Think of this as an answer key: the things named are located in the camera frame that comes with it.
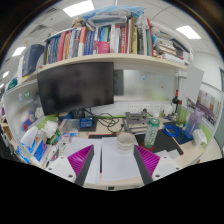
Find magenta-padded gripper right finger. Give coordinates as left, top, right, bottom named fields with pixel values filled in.
left=133, top=144, right=184, bottom=187

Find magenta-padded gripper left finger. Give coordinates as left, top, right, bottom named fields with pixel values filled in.
left=44, top=144, right=96, bottom=188

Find green-labelled clear drink bottle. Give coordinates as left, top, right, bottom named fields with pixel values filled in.
left=143, top=117, right=161, bottom=152

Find purple plastic water bottle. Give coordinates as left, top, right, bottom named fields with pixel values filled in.
left=184, top=108, right=205, bottom=140

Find flat round red coaster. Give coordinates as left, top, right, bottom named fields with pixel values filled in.
left=139, top=141, right=156, bottom=153

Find white paper sheet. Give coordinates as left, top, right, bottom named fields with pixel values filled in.
left=61, top=137, right=103, bottom=185
left=100, top=136, right=143, bottom=183

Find black desk mat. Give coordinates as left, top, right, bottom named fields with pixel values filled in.
left=134, top=128, right=185, bottom=157

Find clear plastic box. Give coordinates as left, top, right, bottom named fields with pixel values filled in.
left=59, top=118, right=81, bottom=134

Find small blue device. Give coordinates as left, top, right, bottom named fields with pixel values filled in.
left=78, top=116, right=96, bottom=130

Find blue tissue box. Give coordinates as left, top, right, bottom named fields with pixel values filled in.
left=18, top=125, right=48, bottom=164

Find grey metal stand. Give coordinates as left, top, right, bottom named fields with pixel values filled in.
left=120, top=111, right=151, bottom=134

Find stack of white napkins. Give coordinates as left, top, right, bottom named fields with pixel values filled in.
left=41, top=120, right=60, bottom=138

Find blue round tin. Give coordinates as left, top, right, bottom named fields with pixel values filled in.
left=59, top=111, right=75, bottom=122

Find white ceramic jar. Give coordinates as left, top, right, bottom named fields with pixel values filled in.
left=163, top=103, right=174, bottom=118

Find white tissue pack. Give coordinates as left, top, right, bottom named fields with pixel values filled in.
left=192, top=128, right=208, bottom=148

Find tall clear glass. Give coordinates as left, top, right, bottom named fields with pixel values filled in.
left=176, top=104, right=189, bottom=127

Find dark wine bottle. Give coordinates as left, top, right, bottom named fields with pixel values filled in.
left=172, top=89, right=180, bottom=106

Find black computer monitor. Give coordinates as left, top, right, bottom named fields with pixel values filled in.
left=36, top=61, right=115, bottom=120

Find navy blue box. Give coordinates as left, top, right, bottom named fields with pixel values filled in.
left=21, top=43, right=46, bottom=78

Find coiled blue cable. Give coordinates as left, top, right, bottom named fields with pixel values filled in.
left=163, top=123, right=182, bottom=138

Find black tangled cables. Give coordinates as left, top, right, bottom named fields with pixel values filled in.
left=84, top=108, right=121, bottom=134

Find white wall socket strip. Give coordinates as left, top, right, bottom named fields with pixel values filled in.
left=128, top=103, right=163, bottom=114

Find colourful wall poster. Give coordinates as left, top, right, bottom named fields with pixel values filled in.
left=196, top=89, right=223, bottom=126

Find wall shelf with books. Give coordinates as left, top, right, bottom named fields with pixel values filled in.
left=36, top=4, right=194, bottom=76

